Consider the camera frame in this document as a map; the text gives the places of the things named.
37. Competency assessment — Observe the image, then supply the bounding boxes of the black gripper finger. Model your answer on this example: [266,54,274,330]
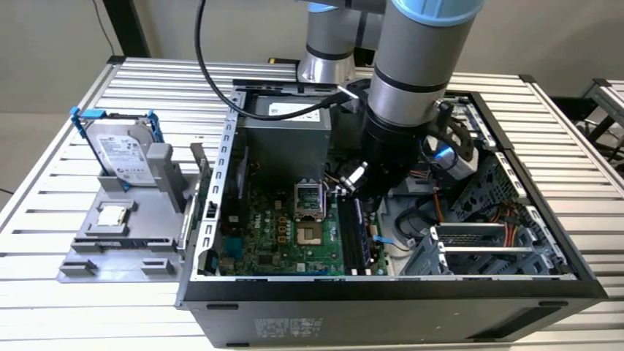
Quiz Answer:
[335,162,370,197]

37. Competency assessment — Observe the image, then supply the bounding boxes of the blue RAM stick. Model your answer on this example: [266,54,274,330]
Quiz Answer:
[350,197,379,268]

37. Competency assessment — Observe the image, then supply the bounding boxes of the metal socket cover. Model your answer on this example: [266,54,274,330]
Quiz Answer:
[291,178,327,222]

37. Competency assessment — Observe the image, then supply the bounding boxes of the grey power supply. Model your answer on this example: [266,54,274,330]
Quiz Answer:
[237,95,333,184]

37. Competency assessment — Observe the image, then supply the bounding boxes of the CPU socket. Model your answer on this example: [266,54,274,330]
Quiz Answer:
[295,222,325,250]

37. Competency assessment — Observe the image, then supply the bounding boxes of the silver drive cage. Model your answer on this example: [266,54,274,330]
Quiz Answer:
[435,93,491,153]

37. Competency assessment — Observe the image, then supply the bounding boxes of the green motherboard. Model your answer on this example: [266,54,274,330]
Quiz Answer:
[215,181,390,278]

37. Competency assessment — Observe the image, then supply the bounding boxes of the metal disk bay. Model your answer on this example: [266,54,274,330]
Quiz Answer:
[407,221,570,278]

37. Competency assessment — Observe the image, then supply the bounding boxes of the blue expansion slot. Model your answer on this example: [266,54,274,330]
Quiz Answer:
[251,269,327,277]

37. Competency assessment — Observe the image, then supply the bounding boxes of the green graphics card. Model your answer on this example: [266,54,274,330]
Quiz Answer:
[177,143,215,261]

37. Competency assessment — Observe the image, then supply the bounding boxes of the black PC case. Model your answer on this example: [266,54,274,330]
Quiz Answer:
[173,78,609,348]

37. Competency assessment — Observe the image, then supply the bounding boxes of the grey parts rack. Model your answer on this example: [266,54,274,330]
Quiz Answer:
[51,144,195,288]

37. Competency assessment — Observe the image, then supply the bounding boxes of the aluminium side table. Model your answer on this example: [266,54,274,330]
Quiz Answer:
[578,78,624,162]

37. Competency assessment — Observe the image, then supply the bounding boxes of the silver hard disk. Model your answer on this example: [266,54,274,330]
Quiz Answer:
[81,116,161,189]

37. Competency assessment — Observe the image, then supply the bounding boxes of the silver CPU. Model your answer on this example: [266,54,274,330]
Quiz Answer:
[95,205,129,228]

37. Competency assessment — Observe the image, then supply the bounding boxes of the blue disk carrier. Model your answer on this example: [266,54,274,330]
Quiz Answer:
[69,106,165,193]

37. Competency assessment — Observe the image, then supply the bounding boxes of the power supply wire bundle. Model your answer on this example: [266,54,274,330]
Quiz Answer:
[321,156,363,186]

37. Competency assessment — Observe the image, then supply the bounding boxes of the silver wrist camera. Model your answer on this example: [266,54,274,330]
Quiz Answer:
[434,144,477,181]

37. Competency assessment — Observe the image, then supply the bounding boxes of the black cable bundle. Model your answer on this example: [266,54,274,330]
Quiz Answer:
[393,206,435,254]

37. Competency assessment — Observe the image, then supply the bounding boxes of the black camera cable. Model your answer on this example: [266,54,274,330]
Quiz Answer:
[194,0,354,120]
[426,100,477,164]

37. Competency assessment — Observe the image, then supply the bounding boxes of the blue tabbed data cable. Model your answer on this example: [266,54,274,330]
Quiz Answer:
[370,235,413,253]

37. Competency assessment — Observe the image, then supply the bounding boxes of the orange data cable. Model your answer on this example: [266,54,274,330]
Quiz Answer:
[430,186,445,224]

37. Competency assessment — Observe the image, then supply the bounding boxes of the orange yellow power wires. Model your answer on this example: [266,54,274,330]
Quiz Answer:
[462,202,531,254]

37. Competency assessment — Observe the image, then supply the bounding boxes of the black vertical post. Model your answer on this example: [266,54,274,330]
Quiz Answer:
[101,0,150,59]

